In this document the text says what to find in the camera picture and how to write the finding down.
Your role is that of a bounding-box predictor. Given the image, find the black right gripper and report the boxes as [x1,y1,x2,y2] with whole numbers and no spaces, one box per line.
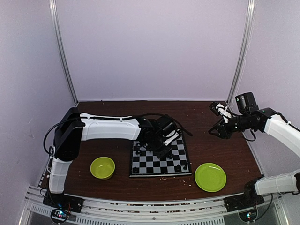
[209,113,250,139]

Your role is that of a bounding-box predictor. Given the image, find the black and grey chessboard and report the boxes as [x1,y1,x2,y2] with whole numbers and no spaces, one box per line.
[129,135,192,178]

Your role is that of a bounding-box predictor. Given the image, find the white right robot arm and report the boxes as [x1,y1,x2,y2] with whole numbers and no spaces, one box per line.
[209,92,300,207]

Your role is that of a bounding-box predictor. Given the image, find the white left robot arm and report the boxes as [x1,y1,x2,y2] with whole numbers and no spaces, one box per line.
[43,107,192,208]

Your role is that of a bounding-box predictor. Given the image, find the green plate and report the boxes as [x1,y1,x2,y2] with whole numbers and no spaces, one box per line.
[194,163,227,193]

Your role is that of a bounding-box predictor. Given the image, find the green bowl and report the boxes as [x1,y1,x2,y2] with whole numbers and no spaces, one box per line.
[90,157,115,180]

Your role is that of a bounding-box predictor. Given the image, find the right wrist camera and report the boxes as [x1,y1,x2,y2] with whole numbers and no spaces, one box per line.
[209,102,233,123]

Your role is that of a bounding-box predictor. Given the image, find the right aluminium corner post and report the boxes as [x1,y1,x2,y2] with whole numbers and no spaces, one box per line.
[226,0,256,106]

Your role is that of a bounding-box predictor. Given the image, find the aluminium corner post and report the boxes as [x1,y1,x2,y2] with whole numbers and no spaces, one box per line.
[49,0,79,105]
[226,0,256,106]

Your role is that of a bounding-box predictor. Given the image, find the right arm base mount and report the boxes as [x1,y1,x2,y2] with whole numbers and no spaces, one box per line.
[224,177,264,212]

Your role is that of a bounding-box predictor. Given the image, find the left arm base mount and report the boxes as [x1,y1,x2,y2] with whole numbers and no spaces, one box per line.
[40,187,84,213]

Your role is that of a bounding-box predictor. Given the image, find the left aluminium corner post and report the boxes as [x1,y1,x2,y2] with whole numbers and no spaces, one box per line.
[49,0,79,105]

